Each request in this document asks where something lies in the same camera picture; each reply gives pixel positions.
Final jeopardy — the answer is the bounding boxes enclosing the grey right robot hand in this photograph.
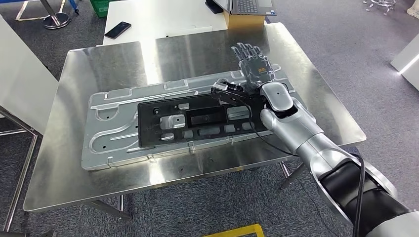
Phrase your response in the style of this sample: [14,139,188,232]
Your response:
[230,42,276,94]

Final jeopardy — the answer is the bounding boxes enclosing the black plastic panel part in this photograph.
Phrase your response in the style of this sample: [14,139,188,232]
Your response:
[137,93,274,149]

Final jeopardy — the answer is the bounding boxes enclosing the stainless steel workbench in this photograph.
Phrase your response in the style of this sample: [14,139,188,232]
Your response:
[23,22,367,220]

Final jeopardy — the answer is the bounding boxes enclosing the yellow cardboard box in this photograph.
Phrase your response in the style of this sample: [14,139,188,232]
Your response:
[223,10,266,31]

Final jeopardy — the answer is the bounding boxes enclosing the grey laptop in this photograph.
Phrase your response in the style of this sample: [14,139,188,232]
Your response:
[212,0,278,16]

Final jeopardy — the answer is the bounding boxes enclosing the black flat device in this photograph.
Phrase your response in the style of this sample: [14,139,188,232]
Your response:
[205,0,224,15]

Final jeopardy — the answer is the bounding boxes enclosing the chrome office chair base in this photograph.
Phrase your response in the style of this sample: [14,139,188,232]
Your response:
[362,0,397,15]

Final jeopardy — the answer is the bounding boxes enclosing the black smartphone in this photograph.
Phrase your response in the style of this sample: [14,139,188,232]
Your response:
[104,21,132,40]

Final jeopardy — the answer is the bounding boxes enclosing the white display block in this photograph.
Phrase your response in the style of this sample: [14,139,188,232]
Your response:
[390,42,419,91]

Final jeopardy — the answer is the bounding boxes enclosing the yellow floor tape square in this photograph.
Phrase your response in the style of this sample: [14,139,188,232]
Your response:
[203,224,265,237]

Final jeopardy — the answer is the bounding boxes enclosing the machined aluminium fixture plate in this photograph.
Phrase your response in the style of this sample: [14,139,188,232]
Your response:
[81,64,297,171]

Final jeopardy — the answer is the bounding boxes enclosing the person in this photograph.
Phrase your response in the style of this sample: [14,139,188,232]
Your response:
[407,0,419,20]

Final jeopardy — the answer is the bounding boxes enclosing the green crate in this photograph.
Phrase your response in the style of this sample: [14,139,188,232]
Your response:
[90,0,110,18]

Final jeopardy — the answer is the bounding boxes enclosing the chrome stanchion with mirror base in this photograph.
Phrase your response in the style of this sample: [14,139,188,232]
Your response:
[40,0,71,30]

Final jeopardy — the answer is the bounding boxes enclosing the white panel board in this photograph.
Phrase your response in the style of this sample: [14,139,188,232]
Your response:
[0,14,60,135]

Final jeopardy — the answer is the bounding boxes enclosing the thin black floor cable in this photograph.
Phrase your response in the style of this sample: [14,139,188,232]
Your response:
[296,178,338,237]

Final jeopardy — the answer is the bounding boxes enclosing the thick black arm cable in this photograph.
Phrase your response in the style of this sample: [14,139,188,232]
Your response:
[350,154,366,237]

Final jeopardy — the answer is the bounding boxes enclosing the metal frame stand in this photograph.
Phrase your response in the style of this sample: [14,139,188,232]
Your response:
[0,106,43,237]

